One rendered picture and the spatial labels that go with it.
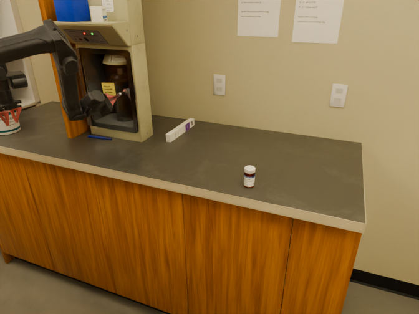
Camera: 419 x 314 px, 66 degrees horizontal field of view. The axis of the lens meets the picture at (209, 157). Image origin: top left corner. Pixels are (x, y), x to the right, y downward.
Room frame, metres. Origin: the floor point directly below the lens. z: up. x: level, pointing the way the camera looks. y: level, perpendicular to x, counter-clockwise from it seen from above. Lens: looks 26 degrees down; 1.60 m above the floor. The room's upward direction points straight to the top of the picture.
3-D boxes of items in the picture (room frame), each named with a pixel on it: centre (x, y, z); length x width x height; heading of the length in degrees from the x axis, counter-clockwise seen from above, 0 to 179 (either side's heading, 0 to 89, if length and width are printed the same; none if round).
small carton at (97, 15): (1.49, 0.47, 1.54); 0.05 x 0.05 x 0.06; 85
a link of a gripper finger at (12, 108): (1.38, 0.89, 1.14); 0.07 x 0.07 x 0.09; 68
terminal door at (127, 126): (1.56, 0.50, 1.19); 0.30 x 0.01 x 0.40; 67
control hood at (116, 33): (1.51, 0.51, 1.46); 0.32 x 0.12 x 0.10; 68
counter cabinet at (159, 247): (1.56, 0.31, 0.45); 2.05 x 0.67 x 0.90; 68
